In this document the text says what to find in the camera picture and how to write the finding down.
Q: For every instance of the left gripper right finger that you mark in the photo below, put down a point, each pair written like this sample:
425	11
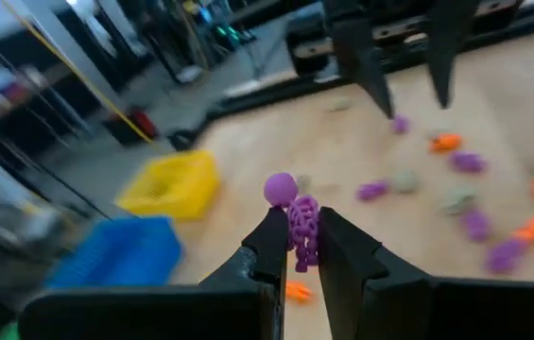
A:
356	283

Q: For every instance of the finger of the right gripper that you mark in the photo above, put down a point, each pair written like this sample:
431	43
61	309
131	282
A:
446	47
361	52

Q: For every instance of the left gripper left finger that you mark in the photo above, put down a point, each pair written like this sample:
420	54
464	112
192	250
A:
257	269

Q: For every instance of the yellow plastic basket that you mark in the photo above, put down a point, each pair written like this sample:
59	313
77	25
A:
177	198

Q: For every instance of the blue plastic basket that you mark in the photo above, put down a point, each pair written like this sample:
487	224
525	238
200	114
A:
120	260

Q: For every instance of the green plastic basket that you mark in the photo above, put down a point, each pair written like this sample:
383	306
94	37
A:
9	333

